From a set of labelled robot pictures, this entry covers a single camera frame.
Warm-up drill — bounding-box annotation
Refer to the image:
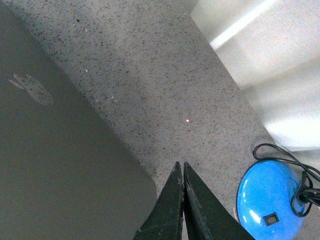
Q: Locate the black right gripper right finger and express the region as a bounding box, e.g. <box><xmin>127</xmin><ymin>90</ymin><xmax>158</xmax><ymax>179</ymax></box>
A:
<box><xmin>183</xmin><ymin>162</ymin><xmax>253</xmax><ymax>240</ymax></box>

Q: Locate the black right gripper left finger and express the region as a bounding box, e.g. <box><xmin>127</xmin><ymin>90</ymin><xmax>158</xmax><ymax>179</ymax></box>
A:
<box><xmin>133</xmin><ymin>161</ymin><xmax>184</xmax><ymax>240</ymax></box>

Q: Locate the grey laptop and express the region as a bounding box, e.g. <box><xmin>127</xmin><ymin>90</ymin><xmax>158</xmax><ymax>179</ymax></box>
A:
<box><xmin>0</xmin><ymin>2</ymin><xmax>157</xmax><ymax>240</ymax></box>

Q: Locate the blue desk lamp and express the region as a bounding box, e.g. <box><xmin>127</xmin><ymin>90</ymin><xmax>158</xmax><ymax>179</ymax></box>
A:
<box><xmin>236</xmin><ymin>160</ymin><xmax>306</xmax><ymax>240</ymax></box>

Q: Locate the white curtain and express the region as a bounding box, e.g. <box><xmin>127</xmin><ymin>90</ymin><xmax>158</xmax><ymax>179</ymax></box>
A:
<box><xmin>183</xmin><ymin>0</ymin><xmax>320</xmax><ymax>151</ymax></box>

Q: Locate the black lamp power cable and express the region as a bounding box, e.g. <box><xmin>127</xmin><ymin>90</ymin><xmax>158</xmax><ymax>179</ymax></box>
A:
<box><xmin>252</xmin><ymin>143</ymin><xmax>320</xmax><ymax>218</ymax></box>

